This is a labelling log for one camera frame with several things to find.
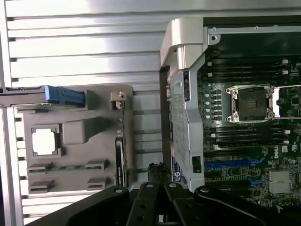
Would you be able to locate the CPU socket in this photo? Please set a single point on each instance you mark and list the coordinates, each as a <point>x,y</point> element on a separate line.
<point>250,103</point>

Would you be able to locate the silver chipset heatsink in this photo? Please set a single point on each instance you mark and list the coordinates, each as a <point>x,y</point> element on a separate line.
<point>279,181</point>

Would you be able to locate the blue expansion slot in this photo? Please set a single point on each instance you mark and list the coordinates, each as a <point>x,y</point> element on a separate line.
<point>225,164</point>

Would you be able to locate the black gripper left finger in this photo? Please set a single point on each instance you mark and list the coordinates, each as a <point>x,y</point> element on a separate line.
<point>143,204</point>

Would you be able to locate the silver CPU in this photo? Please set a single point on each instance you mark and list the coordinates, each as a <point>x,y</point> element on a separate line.
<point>44,142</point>

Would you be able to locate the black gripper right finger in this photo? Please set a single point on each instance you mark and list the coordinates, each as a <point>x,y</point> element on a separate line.
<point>178,207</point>

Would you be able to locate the green RAM stick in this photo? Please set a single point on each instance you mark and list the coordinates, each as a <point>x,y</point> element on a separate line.
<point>70,167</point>

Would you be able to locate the grey parts rack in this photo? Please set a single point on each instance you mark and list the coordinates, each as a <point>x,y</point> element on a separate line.
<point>77,155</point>

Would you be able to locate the open black PC case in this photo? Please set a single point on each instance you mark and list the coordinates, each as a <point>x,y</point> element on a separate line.
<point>188,131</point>

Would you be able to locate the hard disk with blue carrier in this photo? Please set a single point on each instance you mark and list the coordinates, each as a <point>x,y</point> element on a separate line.
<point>65,95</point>

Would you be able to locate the metal socket cover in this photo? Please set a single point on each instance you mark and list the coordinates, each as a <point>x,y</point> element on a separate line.
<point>285,103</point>

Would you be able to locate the green motherboard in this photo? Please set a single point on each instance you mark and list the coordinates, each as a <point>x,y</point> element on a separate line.
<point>258,150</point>

